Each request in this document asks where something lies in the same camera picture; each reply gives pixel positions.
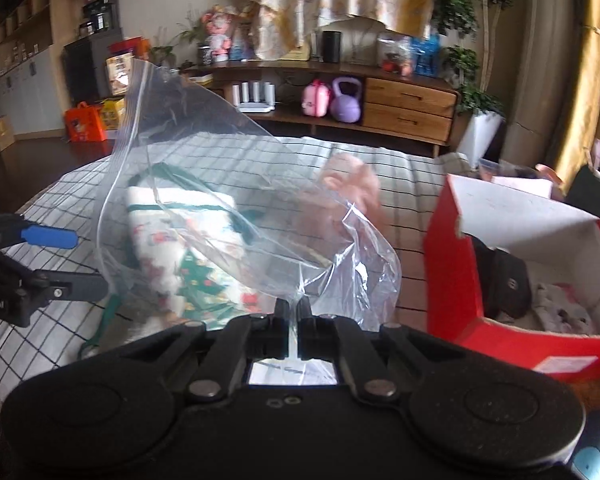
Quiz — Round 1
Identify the yellow curtain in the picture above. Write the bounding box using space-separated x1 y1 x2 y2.
555 0 600 191

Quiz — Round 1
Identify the blue toy set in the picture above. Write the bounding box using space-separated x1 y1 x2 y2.
411 35 442 79

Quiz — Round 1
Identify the green indoor tree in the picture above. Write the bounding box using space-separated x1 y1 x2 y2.
432 0 524 117

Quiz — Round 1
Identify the small green houseplant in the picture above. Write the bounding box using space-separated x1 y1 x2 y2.
152 25 212 67

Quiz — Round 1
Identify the white plant pot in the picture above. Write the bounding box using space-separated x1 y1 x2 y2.
457 111 504 169

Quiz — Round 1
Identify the pink doll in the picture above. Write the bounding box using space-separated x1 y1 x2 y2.
202 6 234 64

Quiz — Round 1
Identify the clear plastic zip bag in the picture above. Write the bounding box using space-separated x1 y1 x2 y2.
96 57 404 357

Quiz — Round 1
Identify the black pouch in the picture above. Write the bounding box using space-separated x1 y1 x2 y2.
472 236 534 319

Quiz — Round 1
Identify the wooden media cabinet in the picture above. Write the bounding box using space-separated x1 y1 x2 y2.
182 57 462 159

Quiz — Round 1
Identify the beige standing air conditioner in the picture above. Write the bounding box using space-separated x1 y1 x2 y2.
502 0 588 168

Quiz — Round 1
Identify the Christmas print fabric bag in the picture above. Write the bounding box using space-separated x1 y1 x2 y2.
80 162 264 359

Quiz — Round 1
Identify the white fan-shaped ornament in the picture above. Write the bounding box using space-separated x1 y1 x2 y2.
347 19 386 65

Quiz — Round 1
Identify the orange printed gift bag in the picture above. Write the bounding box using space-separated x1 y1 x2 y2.
64 102 107 144

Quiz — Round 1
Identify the black low cabinet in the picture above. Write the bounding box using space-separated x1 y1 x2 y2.
62 39 126 106

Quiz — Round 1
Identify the yellow carton box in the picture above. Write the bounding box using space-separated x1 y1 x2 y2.
100 97 126 131

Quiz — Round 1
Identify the clear storage box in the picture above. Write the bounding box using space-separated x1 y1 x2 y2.
477 157 554 196

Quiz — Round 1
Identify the purple kettlebell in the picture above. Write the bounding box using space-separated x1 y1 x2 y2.
330 77 365 124

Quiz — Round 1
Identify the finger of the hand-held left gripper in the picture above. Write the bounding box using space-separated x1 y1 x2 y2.
22 268 110 311
0 215 79 251

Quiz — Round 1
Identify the printed snack box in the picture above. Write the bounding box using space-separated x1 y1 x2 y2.
105 55 134 96

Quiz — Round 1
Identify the orange paper bag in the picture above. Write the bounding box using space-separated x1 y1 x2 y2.
109 37 151 61

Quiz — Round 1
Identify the black coffee machine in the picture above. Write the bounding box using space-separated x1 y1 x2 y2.
82 0 119 36

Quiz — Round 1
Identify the red cardboard box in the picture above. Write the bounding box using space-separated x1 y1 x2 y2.
424 174 600 384

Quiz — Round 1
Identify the white router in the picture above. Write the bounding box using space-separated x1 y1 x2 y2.
232 81 277 114

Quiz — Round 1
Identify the black cylinder speaker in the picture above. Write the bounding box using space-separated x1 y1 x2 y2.
321 31 342 64

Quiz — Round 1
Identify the pink bowl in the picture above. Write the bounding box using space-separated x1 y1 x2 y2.
535 162 566 186

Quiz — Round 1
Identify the plastic bag of toys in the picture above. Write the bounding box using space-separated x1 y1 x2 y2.
377 35 414 77

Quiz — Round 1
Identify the pink toy backpack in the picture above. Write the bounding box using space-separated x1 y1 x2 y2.
301 80 335 119

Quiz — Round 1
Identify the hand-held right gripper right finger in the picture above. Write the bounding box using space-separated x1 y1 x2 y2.
298 297 461 402

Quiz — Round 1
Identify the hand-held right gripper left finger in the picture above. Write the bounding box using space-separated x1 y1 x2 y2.
125 298 292 402

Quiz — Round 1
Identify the white printed cloth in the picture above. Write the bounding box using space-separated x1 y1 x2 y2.
531 282 597 337

